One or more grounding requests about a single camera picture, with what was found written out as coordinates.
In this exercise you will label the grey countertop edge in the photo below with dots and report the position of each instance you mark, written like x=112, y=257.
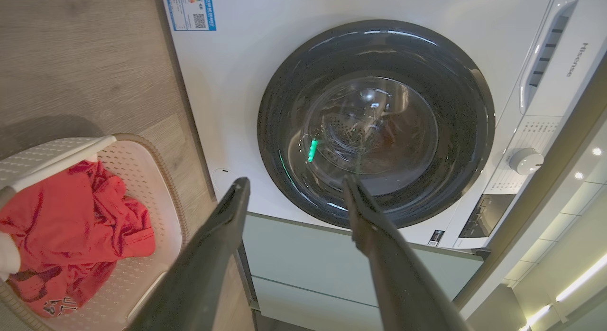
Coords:
x=536, y=198

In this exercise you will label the white washer control knob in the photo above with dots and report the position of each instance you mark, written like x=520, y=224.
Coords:
x=525, y=161

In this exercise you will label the round dark glass washer door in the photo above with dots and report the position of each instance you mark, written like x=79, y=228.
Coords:
x=294, y=84

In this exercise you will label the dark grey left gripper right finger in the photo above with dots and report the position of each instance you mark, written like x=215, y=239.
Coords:
x=398, y=283

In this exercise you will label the red garment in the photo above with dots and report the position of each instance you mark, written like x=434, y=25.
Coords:
x=71, y=222

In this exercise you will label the white front-load washing machine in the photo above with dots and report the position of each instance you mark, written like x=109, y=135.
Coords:
x=227, y=84

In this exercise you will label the round white filter cover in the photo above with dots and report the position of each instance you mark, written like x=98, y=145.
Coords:
x=220, y=177

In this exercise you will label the white perforated plastic laundry basket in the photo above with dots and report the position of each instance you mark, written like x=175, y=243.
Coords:
x=137, y=179

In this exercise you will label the dark washer display panel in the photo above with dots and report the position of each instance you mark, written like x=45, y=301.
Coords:
x=486, y=216

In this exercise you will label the small dark sticker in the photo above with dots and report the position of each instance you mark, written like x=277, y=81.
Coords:
x=435, y=238

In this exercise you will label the pale green cabinet door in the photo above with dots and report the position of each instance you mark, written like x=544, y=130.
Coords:
x=303, y=307
x=303, y=255

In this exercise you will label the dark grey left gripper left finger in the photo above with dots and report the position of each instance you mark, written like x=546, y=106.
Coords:
x=199, y=274

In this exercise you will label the white garment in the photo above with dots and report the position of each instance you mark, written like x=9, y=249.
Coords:
x=8, y=255

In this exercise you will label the blue energy label sticker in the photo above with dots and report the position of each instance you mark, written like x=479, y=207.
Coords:
x=191, y=11

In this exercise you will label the white detergent drawer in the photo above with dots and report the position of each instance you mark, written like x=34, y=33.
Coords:
x=578, y=65

